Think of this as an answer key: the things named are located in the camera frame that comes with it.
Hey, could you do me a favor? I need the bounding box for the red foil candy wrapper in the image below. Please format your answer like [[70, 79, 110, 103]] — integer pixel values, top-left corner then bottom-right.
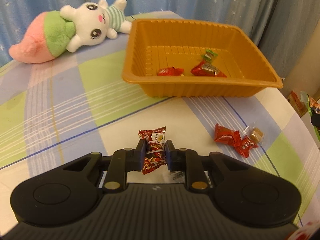
[[214, 124, 241, 147]]

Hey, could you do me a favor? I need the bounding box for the red candy wrapper white logo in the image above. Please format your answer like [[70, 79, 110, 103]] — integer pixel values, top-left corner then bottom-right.
[[234, 136, 258, 158]]

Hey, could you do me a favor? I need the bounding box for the brown candy clear wrapper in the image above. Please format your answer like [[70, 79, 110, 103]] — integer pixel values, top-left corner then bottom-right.
[[244, 122, 265, 144]]

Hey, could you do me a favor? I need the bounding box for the red crinkled candy wrapper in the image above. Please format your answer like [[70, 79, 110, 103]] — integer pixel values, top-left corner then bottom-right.
[[157, 67, 184, 76]]

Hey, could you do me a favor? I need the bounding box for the clear black seaweed packet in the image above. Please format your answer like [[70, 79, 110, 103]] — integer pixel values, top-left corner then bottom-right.
[[163, 171, 185, 184]]

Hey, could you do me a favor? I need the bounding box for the green candy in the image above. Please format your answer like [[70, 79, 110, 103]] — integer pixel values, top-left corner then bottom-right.
[[201, 49, 218, 63]]

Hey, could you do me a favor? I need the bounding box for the checkered pastel tablecloth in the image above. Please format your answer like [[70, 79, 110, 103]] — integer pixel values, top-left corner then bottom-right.
[[1, 12, 319, 234]]

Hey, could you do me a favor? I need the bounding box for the orange plastic tray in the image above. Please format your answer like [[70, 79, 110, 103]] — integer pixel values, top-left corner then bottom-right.
[[122, 19, 283, 97]]

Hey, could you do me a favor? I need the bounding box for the white bunny carrot plush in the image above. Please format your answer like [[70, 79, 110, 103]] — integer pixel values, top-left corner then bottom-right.
[[9, 0, 132, 63]]

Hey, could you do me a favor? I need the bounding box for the grey lace-trimmed curtain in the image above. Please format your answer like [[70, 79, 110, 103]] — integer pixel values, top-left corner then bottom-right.
[[259, 0, 319, 78]]

